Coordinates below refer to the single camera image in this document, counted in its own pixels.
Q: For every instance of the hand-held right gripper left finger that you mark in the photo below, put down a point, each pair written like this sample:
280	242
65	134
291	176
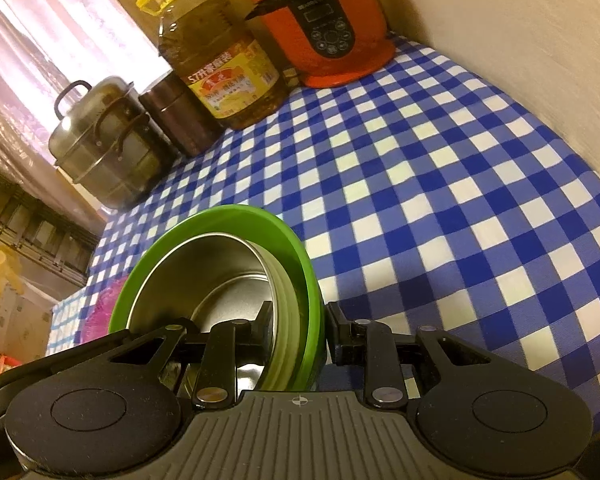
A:
265	330

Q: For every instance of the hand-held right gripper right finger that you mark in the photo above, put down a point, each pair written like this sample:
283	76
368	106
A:
336	335

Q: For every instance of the stainless steel bowl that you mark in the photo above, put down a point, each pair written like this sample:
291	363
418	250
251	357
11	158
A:
205	275

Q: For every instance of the green plastic bowl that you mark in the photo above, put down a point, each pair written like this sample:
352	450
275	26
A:
230	217

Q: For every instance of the pink glass plate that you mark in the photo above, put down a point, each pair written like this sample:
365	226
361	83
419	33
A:
105	305

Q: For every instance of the red packaging box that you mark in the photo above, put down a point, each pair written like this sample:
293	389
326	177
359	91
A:
7	364

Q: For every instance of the cardboard box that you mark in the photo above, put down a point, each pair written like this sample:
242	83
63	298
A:
20	325

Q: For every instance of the light blue patterned cloth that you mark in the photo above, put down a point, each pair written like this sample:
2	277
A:
70	320

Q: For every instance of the yellow plastic bag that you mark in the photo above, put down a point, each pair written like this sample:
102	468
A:
0	270

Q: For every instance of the stacked metal tiffin carrier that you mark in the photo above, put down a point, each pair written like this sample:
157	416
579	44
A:
35	230

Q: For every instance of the blue white checkered tablecloth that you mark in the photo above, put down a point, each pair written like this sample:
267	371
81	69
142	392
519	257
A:
430	185

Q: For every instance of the brown cylindrical canister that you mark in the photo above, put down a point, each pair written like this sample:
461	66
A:
180	115

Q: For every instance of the stainless steel steamer pot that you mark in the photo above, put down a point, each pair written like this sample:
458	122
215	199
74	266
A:
110	150

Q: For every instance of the large cooking oil bottle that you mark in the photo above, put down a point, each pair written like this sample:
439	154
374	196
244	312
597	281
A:
220	60

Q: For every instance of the orange electric pressure cooker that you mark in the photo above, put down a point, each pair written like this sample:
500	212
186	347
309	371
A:
325	25

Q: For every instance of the sheer pink curtain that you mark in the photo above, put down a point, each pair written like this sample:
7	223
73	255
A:
40	35

